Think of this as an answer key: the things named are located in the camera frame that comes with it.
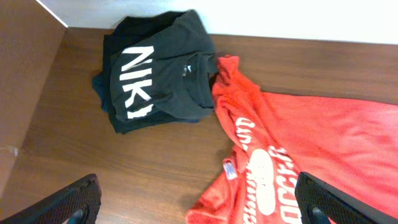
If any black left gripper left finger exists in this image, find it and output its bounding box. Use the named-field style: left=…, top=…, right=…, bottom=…
left=1, top=174, right=101, bottom=224

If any black Nike t-shirt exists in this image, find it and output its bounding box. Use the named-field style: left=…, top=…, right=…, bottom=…
left=101, top=9, right=218, bottom=134

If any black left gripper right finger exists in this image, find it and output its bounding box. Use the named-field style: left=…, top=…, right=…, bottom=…
left=295, top=172, right=397, bottom=224

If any dark navy folded garment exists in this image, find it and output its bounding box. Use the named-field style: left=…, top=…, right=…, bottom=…
left=92, top=72, right=200, bottom=128

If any red soccer t-shirt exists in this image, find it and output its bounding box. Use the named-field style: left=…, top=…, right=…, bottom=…
left=185, top=56, right=397, bottom=223

